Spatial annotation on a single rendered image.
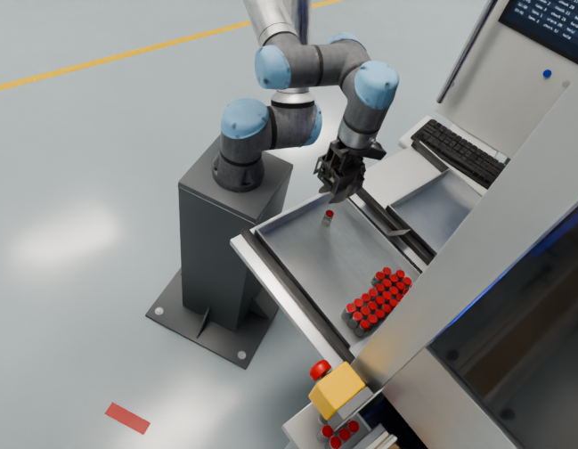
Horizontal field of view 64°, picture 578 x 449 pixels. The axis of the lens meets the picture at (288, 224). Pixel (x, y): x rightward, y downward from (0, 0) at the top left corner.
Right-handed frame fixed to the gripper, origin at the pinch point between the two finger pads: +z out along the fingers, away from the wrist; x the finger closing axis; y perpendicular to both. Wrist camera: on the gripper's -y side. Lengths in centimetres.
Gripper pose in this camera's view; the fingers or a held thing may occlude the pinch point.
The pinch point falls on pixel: (337, 197)
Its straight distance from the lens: 109.0
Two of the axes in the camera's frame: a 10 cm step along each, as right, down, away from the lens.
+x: 6.1, 7.0, -3.8
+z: -1.7, 5.8, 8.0
